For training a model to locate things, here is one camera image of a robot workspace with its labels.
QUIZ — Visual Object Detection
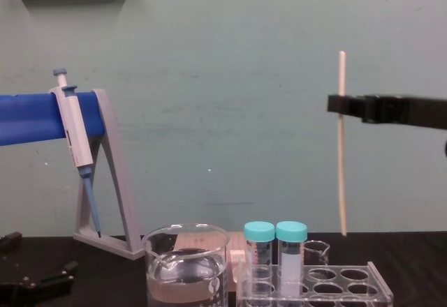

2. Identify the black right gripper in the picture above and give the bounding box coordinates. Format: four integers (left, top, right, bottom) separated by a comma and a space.
327, 93, 447, 130

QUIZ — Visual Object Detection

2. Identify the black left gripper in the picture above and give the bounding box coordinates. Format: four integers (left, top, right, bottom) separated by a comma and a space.
0, 231, 80, 304

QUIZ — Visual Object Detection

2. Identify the clear acrylic test tube rack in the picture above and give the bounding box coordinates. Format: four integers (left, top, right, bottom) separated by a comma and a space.
236, 260, 395, 307

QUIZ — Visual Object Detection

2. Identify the large glass beaker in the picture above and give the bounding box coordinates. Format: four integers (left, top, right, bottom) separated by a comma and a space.
140, 223, 232, 307

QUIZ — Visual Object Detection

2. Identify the blue and grey pipette stand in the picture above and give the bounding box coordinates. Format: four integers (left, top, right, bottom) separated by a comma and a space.
0, 88, 146, 262

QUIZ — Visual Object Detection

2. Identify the white and blue pipette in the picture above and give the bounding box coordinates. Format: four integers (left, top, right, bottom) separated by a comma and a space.
52, 67, 103, 239

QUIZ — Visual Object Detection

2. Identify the white tube with teal cap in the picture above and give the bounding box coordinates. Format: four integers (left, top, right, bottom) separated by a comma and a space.
275, 220, 309, 300

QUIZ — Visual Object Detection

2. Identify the small glass beaker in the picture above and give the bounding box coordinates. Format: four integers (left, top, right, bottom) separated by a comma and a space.
302, 239, 331, 274

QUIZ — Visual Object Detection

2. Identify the cream stick thermometer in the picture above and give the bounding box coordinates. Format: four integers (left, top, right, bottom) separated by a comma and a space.
336, 50, 349, 237

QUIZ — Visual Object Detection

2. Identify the dark tube with teal cap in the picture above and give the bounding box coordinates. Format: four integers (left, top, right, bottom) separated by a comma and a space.
243, 220, 277, 299

